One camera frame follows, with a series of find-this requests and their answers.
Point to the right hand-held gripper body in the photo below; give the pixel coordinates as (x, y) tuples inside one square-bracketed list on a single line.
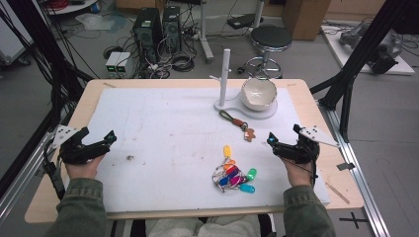
[(301, 151)]

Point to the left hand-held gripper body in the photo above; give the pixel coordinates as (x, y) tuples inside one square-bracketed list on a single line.
[(75, 151)]

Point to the bunch of colourful key tags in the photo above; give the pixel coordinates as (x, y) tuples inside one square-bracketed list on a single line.
[(234, 176)]

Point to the white key stand with pegs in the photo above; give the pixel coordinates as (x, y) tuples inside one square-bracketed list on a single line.
[(225, 75)]

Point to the person's left hand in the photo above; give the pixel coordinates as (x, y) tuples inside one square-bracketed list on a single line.
[(84, 169)]

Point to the person's right hand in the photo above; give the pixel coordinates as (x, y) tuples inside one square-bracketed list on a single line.
[(298, 174)]

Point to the white ceramic bowl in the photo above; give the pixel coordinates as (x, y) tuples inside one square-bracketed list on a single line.
[(258, 94)]

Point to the black tape strip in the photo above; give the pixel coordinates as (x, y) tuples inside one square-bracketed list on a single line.
[(346, 166)]

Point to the thin wooden stick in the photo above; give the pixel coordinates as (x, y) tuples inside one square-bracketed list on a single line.
[(337, 193)]

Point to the white foam mat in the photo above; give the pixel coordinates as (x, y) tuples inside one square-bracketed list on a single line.
[(171, 131)]

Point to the white power supply unit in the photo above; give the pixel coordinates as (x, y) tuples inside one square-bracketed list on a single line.
[(112, 62), (124, 63)]

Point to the black round stool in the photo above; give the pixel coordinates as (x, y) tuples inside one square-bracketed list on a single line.
[(270, 38)]

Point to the white platform board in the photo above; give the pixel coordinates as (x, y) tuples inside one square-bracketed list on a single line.
[(342, 54)]

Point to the person's legs grey trousers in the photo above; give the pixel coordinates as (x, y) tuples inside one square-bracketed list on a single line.
[(204, 227)]

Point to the large black computer tower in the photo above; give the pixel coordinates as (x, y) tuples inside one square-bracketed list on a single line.
[(146, 33)]

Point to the clear plastic sheet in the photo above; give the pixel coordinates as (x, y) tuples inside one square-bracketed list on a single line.
[(94, 21)]

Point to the flat black device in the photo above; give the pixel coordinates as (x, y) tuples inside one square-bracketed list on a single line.
[(242, 21)]

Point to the narrow black computer tower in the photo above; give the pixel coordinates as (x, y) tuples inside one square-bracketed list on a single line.
[(172, 28)]

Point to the cardboard box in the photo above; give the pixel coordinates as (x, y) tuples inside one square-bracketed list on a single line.
[(304, 18)]

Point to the white table leg with foot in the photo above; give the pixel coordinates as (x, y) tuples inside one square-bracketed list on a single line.
[(205, 33)]

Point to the plain white table leg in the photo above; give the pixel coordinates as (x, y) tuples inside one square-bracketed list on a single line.
[(259, 13)]

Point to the grey robot device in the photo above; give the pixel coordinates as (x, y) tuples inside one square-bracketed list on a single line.
[(385, 51)]

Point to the white panel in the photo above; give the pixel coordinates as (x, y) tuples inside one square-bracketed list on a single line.
[(13, 36)]

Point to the round white table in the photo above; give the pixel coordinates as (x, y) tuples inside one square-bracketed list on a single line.
[(74, 8)]

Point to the aluminium rail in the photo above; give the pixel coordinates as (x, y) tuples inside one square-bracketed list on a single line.
[(360, 184), (19, 191)]

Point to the black metal frame strut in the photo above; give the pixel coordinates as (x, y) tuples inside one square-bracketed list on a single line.
[(359, 56)]

